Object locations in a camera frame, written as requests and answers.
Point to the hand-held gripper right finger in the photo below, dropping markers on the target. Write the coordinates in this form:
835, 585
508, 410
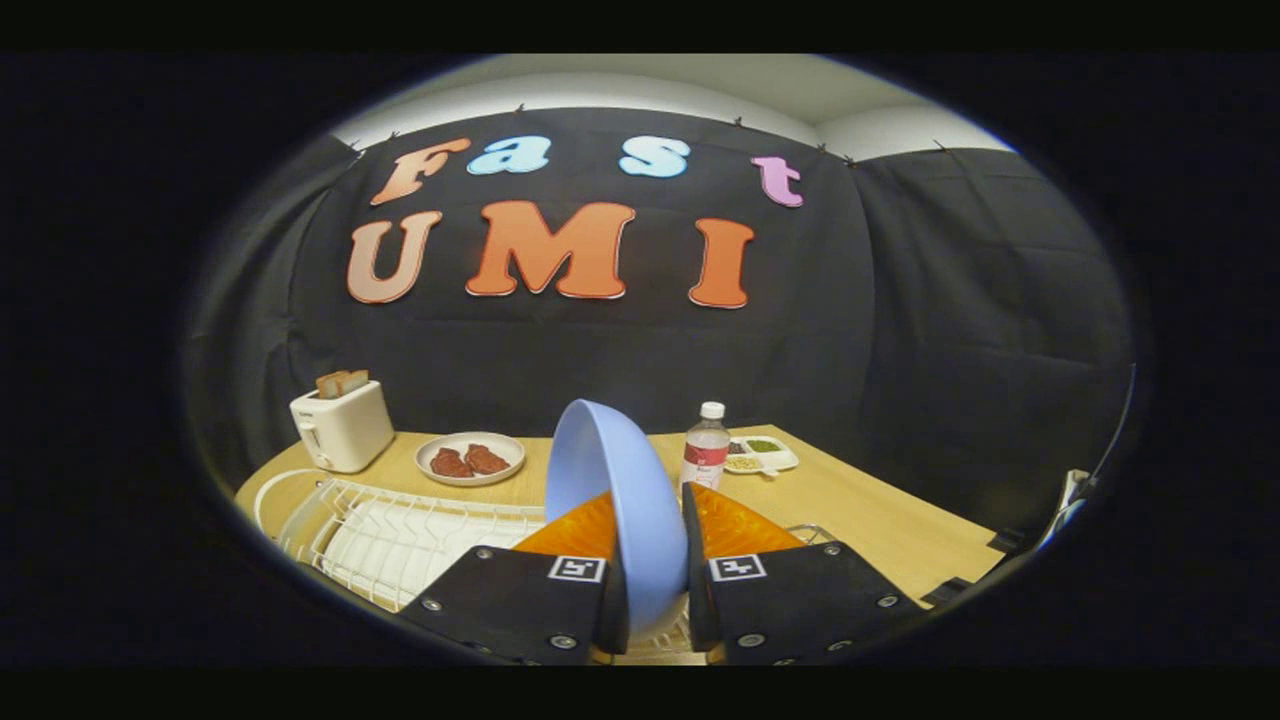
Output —
790, 600

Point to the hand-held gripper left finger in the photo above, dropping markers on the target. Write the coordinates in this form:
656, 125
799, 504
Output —
520, 600

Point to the blue plate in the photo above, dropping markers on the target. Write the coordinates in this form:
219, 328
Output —
610, 470

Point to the white round plate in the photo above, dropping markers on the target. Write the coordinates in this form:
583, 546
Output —
470, 478

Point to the white divided food tray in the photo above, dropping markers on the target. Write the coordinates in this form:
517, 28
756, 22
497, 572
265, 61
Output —
775, 458

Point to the brown meat piece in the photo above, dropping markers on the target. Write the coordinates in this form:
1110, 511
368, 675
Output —
450, 463
487, 459

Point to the clear bottle with red label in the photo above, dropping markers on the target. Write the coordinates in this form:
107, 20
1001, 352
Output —
705, 450

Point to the black table clamp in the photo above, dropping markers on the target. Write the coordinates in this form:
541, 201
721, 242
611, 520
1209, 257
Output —
1007, 540

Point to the white toaster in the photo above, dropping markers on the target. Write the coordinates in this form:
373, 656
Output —
345, 430

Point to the toast slice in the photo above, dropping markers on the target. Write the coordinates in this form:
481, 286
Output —
355, 381
330, 384

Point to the white and blue object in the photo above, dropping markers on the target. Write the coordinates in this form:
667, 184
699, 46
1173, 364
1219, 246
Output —
1070, 500

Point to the black backdrop cloth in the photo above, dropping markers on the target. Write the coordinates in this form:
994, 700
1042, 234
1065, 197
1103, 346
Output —
900, 300

